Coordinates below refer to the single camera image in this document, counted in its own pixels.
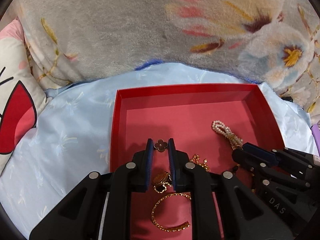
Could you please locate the light blue palm bedsheet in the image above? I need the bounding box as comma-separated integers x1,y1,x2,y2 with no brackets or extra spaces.
1,63,240,237

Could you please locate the gold watch ring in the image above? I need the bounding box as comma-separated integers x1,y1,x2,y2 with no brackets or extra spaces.
152,171,174,194

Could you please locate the white cat face pillow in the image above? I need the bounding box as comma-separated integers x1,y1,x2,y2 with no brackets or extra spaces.
0,19,48,170

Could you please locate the gold chain necklace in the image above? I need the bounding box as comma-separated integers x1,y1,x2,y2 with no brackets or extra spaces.
189,153,211,172

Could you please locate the red clover gold ring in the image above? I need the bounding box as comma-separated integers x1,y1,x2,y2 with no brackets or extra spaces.
153,139,169,152

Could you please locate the red cardboard tray box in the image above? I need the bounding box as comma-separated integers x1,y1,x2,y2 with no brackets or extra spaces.
110,83,284,239

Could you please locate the white pearl bracelet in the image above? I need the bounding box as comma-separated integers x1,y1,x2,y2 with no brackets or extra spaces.
211,120,244,151

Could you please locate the purple mat edge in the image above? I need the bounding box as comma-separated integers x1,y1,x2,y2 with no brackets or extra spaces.
311,124,320,148

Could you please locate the gold woven cuff bangle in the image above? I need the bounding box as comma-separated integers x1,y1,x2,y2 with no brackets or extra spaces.
151,193,191,233

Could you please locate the grey floral fleece blanket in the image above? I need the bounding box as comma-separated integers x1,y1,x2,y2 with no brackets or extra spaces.
1,0,319,116

